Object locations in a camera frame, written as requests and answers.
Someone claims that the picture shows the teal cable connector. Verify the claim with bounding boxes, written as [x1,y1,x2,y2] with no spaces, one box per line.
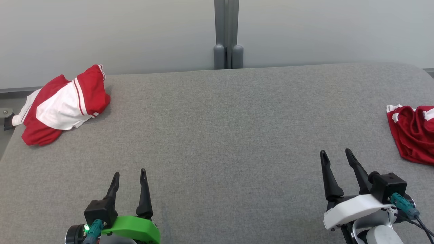
[390,192,420,220]
[83,219,104,244]

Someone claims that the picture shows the grey metal post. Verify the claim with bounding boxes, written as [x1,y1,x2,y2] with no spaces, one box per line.
[213,0,244,70]

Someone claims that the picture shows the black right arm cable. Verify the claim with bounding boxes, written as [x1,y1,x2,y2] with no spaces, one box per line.
[393,212,434,238]

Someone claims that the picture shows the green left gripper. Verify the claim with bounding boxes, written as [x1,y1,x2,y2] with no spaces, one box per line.
[66,168,161,244]

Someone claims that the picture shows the teal right cable connector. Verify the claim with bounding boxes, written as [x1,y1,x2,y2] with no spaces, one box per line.
[390,192,420,220]

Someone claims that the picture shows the red and white t-shirt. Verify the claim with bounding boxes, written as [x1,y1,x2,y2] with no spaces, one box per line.
[12,64,111,147]

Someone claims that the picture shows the teal left cable connector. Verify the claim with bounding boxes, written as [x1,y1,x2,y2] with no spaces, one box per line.
[83,219,104,244]

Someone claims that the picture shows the red shorts with white stripe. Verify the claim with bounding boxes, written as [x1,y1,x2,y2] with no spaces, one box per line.
[386,104,434,166]

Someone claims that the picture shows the grey leg with black caster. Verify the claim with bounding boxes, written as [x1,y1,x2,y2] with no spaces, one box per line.
[0,108,16,131]

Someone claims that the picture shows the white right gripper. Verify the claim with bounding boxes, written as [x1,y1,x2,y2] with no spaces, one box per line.
[320,148,397,231]

